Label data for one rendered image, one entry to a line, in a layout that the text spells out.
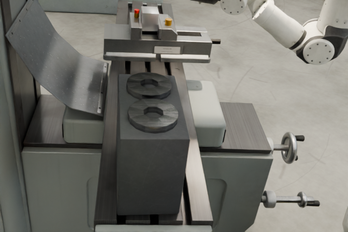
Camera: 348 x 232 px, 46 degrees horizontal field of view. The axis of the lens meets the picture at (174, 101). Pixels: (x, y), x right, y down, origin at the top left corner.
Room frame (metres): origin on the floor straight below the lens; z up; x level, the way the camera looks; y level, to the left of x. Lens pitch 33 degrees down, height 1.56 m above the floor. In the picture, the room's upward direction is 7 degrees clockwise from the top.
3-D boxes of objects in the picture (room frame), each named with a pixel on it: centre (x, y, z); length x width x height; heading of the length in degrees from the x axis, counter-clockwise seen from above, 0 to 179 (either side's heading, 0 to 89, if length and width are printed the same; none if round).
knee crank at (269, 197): (1.06, -0.45, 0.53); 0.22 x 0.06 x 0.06; 98
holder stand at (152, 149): (0.65, 0.04, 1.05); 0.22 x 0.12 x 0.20; 11
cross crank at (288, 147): (1.20, -0.40, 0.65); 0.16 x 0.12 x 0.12; 98
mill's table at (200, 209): (1.13, 0.09, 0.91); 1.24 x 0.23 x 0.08; 8
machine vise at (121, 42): (1.25, 0.08, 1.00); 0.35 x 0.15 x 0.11; 101
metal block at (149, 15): (1.24, 0.11, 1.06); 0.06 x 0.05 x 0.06; 11
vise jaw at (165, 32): (1.26, 0.05, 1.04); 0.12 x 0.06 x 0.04; 11
